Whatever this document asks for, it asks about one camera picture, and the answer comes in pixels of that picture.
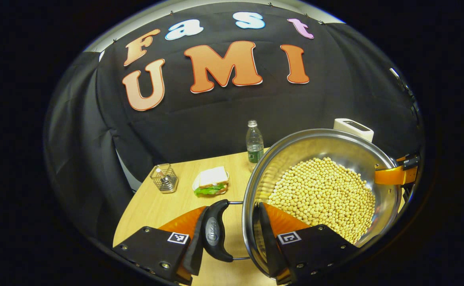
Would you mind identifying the clear plastic water bottle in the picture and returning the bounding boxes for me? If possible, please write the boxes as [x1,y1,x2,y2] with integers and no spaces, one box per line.
[246,120,264,164]

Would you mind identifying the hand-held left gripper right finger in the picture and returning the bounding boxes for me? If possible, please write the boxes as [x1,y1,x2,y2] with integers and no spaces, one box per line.
[258,202,359,284]

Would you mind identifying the black backdrop cloth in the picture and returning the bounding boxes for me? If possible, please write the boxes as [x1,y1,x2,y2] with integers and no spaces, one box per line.
[43,2,425,247]

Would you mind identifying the white toaster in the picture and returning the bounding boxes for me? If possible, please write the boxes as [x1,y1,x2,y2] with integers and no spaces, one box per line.
[333,118,375,143]

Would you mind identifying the sandwich with lettuce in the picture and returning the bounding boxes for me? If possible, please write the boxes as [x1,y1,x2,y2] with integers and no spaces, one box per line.
[193,166,229,196]

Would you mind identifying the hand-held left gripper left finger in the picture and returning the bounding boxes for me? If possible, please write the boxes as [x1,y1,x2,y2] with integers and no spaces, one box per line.
[113,205,210,286]

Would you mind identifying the metal wire basket holder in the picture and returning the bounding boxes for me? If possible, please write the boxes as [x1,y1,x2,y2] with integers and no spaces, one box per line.
[150,163,179,194]

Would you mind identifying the stainless steel pot black handles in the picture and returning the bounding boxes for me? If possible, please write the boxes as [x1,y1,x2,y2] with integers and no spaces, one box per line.
[202,128,403,278]

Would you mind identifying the pile of soybeans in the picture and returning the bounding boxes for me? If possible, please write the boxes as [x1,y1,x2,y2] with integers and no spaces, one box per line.
[267,157,377,244]

